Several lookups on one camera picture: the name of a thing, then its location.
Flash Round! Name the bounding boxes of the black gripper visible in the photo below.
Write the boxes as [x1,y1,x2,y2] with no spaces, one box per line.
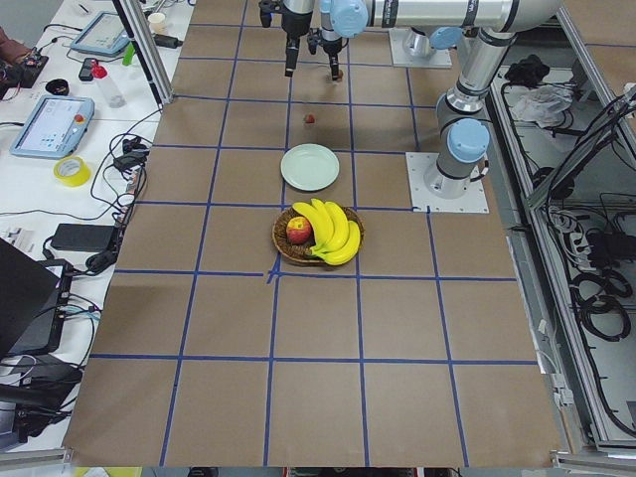
[307,28,348,81]
[258,0,313,77]

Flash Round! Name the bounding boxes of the pale green plate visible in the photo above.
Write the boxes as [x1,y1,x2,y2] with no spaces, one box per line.
[280,143,340,192]

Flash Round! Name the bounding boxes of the paper cup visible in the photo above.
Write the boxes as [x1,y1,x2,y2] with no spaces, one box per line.
[147,12,167,35]

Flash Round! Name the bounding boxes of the green marker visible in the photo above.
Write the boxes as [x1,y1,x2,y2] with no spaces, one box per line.
[122,42,136,67]

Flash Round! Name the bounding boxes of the red yellow apple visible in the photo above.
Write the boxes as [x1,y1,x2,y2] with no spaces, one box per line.
[285,216,313,244]

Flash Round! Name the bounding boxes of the far blue teach pendant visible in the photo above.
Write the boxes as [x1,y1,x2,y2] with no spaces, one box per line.
[70,11,129,57]

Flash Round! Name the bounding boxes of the blue teach pendant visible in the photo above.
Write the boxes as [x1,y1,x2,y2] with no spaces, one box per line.
[10,95,94,160]
[70,11,129,57]

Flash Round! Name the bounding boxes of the yellow banana bunch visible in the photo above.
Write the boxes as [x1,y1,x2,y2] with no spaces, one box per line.
[292,198,363,266]

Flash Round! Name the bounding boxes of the clear bottle red cap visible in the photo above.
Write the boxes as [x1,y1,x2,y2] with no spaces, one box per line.
[90,60,126,108]

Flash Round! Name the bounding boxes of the black cloth bundle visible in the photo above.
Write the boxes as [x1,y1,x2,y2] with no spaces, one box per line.
[504,54,551,88]

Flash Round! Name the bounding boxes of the brown wicker basket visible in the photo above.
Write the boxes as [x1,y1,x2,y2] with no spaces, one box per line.
[271,207,365,265]

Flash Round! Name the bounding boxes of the black phone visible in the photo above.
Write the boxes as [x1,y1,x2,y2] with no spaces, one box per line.
[79,58,97,82]

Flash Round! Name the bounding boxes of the white crumpled cloth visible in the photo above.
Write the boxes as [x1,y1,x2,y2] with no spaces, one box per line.
[511,85,573,128]

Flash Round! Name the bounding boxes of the black round bowl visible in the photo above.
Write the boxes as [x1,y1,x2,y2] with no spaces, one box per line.
[45,79,70,96]

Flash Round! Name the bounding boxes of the near blue teach pendant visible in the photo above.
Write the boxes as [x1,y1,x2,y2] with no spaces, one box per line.
[10,95,94,160]

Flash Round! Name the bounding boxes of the yellow tape roll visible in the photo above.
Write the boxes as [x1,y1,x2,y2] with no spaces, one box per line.
[54,156,90,187]

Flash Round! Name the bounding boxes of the black power adapter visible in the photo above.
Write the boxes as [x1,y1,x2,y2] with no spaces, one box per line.
[51,224,115,252]

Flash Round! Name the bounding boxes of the black laptop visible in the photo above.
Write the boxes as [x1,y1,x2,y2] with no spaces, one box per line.
[1,240,72,358]

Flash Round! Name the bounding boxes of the aluminium frame post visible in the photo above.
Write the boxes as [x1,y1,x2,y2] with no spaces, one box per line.
[112,0,174,107]

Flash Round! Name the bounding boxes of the coiled black cables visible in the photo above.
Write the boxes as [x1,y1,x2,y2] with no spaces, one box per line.
[568,270,635,344]

